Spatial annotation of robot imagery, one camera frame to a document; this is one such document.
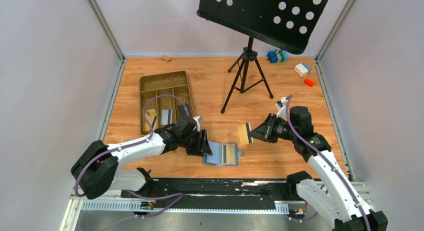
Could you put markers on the red toy block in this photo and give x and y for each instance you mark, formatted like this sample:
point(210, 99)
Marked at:
point(309, 82)

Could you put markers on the black music stand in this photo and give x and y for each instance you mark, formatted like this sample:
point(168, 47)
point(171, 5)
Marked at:
point(284, 24)

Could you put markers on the black credit card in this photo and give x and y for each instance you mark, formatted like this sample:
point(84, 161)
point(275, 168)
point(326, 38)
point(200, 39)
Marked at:
point(184, 110)

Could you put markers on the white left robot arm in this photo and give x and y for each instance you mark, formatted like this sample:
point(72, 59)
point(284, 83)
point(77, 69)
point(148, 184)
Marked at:
point(100, 167)

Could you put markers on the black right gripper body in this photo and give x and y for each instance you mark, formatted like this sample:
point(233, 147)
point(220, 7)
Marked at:
point(269, 127)

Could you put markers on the white blue toy block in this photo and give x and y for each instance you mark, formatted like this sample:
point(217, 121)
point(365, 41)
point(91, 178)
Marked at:
point(302, 69)

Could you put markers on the blue green toy block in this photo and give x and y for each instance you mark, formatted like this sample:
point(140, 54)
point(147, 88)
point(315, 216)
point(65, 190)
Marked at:
point(277, 56)

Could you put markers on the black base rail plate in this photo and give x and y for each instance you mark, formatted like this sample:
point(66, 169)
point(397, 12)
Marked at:
point(220, 193)

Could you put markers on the small wooden block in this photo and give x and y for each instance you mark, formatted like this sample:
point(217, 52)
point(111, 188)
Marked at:
point(166, 58)

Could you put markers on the blue leather card holder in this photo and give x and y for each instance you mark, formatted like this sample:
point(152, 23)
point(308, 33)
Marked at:
point(215, 159)

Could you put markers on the woven compartment tray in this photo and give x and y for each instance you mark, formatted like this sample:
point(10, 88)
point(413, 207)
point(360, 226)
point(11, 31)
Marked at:
point(164, 91)

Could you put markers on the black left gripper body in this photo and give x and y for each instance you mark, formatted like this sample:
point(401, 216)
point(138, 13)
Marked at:
point(199, 142)

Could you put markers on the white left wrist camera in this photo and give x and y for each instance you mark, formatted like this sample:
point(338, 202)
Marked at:
point(198, 120)

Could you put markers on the silver credit card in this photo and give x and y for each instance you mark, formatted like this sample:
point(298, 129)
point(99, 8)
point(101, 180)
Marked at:
point(166, 117)

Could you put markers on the gold credit card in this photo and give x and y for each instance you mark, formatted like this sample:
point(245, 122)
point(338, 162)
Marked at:
point(152, 118)

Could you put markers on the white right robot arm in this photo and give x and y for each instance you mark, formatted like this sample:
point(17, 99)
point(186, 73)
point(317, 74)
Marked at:
point(338, 202)

